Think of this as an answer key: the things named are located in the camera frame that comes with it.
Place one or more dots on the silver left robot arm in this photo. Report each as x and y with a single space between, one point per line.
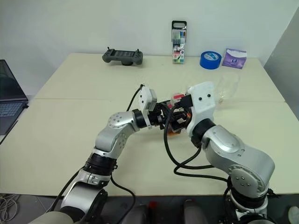
121 130

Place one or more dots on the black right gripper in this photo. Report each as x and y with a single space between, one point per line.
181 115

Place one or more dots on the purple tissue packet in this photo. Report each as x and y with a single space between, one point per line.
234 58

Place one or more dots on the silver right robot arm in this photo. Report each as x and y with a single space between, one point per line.
233 151

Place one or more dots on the grey handheld remote controller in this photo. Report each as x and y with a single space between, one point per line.
122 57

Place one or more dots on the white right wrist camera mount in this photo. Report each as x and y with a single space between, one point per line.
202 102

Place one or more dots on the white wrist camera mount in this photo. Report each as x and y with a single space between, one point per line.
202 102
146 99

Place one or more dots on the beige robot torso cover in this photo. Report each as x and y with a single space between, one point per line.
52 217

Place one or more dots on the dark grey laptop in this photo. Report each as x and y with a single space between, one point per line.
10 98

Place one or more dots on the blue tape roll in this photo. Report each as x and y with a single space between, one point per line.
210 59

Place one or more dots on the coloured marker pen pack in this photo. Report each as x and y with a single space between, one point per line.
179 44

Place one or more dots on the dark rounded shape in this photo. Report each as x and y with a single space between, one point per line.
140 213

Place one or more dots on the clear plastic bag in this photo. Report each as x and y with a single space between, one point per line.
227 87

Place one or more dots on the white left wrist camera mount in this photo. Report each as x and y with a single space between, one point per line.
146 99

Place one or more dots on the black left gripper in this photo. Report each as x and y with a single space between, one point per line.
156 116

